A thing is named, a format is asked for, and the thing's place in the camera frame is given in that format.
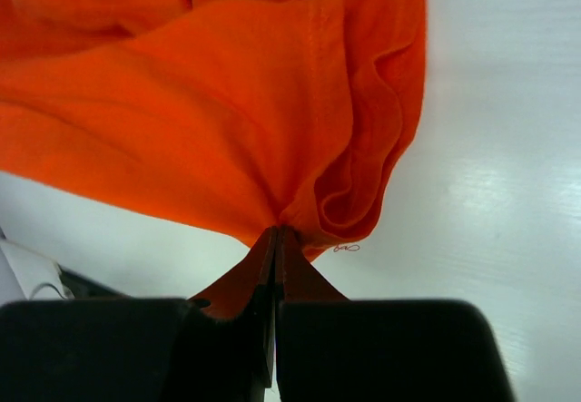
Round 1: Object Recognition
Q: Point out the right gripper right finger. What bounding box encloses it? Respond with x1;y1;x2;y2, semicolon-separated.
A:
275;227;516;401

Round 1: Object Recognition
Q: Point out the orange t shirt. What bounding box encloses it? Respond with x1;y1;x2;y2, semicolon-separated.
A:
1;0;427;259

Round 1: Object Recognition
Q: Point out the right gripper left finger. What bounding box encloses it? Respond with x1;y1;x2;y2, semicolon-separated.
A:
1;228;277;401

